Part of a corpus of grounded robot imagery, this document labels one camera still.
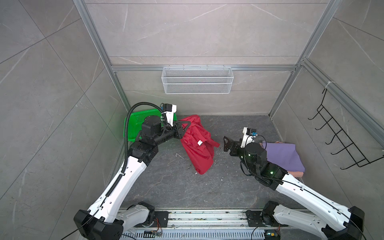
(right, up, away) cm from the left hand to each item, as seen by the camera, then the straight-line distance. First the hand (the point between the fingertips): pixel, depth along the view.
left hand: (189, 119), depth 65 cm
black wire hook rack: (+69, -11, -1) cm, 70 cm away
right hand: (+20, -9, +7) cm, 23 cm away
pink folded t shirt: (+63, -31, +22) cm, 74 cm away
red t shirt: (+4, -12, +3) cm, 13 cm away
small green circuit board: (+40, -55, +5) cm, 68 cm away
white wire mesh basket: (+4, +29, +35) cm, 46 cm away
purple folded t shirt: (+61, -22, +30) cm, 72 cm away
